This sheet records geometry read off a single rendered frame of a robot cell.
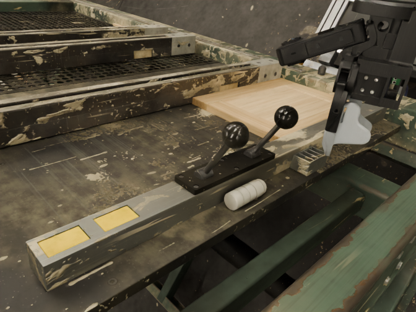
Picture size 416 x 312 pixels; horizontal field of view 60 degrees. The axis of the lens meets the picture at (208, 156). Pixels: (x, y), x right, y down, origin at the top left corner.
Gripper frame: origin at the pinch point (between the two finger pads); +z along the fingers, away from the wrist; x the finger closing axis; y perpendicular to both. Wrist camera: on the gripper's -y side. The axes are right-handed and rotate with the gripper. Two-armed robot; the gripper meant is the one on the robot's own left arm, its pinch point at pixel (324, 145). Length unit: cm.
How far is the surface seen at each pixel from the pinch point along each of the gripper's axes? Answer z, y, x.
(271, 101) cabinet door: 10.6, -18.8, 44.4
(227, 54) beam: 8, -46, 79
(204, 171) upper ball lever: 5.9, -15.7, -7.7
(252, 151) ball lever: 6.1, -11.5, 3.2
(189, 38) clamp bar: 6, -64, 81
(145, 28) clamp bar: 5, -84, 80
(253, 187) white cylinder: 9.3, -8.8, -2.7
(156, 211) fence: 8.0, -18.0, -17.6
